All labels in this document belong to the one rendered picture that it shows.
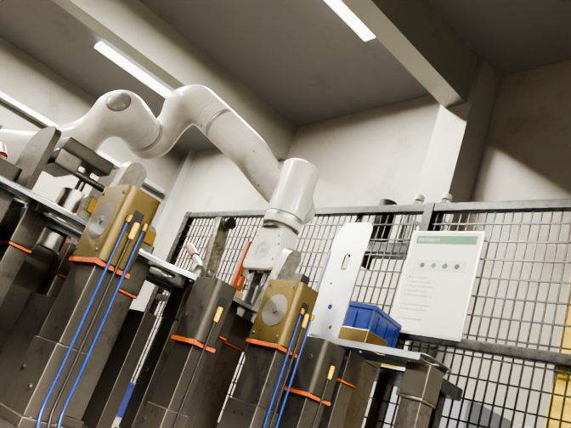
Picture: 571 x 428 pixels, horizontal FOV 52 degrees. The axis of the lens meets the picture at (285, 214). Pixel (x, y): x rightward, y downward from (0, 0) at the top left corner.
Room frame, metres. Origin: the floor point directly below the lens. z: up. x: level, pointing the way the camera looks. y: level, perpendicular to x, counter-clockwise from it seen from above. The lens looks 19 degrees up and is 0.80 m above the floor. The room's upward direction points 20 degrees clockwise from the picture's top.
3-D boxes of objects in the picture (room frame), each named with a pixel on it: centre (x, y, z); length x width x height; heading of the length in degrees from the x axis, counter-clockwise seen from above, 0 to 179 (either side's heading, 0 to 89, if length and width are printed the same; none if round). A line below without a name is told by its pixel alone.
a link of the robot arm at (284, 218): (1.21, 0.00, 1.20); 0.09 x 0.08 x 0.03; 40
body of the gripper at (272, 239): (1.21, 0.00, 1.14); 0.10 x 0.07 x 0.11; 40
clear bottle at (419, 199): (1.74, -0.40, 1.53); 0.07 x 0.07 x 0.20
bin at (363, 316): (1.60, -0.24, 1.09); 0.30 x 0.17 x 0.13; 48
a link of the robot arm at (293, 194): (1.21, 0.00, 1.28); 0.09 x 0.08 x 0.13; 162
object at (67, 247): (1.13, 0.36, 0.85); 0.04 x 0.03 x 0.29; 130
